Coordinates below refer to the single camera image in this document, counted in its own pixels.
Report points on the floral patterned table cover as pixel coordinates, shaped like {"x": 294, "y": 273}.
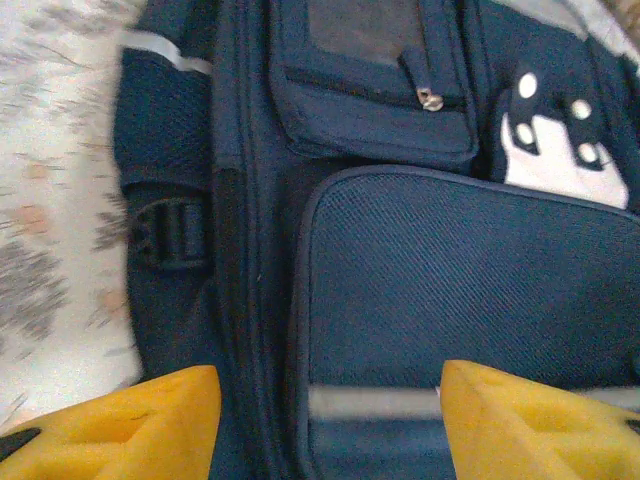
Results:
{"x": 50, "y": 150}

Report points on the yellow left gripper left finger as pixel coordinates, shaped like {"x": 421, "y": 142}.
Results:
{"x": 115, "y": 435}

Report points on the navy blue student backpack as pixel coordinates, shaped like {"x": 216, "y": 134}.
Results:
{"x": 400, "y": 250}

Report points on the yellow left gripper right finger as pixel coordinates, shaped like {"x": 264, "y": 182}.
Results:
{"x": 530, "y": 435}

